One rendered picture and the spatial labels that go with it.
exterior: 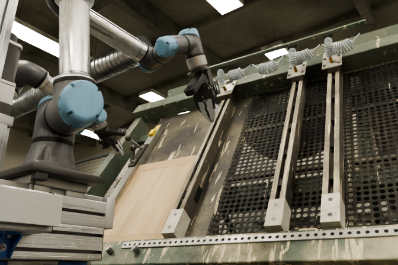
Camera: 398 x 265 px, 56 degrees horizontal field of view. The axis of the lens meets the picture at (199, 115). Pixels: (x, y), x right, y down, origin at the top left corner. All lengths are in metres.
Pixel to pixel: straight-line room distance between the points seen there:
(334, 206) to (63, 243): 0.83
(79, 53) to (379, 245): 1.01
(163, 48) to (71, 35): 0.35
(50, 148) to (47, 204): 0.24
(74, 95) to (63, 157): 0.19
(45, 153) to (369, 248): 0.95
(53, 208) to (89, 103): 0.28
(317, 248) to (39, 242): 0.79
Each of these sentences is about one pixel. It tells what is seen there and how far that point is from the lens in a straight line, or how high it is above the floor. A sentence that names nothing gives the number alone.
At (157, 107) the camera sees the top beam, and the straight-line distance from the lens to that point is 2.58.
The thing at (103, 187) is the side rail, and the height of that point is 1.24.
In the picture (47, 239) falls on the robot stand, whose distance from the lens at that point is 1.06.
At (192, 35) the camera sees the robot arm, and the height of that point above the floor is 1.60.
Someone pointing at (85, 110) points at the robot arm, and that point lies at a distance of 1.02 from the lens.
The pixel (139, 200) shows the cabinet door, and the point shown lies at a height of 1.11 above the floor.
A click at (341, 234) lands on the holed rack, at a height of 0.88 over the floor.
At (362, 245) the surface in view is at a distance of 1.24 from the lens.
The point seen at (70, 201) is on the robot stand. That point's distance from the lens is 1.10.
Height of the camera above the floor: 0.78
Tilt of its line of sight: 23 degrees up
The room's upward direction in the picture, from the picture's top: straight up
